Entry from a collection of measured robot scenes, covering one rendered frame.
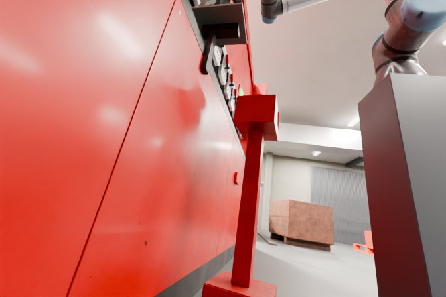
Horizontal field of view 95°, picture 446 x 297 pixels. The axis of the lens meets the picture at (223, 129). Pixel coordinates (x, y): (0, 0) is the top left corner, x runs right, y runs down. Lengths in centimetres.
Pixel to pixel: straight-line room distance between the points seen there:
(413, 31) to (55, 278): 96
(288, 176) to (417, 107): 984
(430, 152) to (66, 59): 77
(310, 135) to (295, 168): 452
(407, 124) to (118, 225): 72
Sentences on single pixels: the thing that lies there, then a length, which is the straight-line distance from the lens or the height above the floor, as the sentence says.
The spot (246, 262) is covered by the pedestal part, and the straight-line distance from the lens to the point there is 79.
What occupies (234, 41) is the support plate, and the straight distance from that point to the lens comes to 94.
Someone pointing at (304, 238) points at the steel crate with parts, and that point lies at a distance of 444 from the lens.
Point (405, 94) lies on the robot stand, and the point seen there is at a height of 70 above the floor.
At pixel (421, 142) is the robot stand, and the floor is 56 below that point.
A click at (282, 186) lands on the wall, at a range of 1034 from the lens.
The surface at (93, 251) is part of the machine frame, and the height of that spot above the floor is 23.
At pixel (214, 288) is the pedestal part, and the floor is 11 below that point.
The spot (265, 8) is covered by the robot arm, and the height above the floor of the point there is 119.
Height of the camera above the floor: 32
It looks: 22 degrees up
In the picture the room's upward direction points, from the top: 10 degrees clockwise
